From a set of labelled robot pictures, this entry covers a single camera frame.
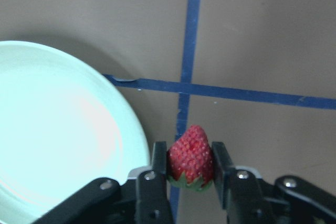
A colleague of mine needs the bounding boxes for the pale green round plate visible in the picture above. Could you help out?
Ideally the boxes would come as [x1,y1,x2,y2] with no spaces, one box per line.
[1,41,150,223]

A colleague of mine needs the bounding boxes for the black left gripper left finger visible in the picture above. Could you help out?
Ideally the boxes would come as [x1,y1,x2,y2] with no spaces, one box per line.
[135,142,173,224]

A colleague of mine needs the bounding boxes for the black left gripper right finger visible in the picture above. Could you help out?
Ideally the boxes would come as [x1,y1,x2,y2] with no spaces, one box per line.
[212,142,276,223]

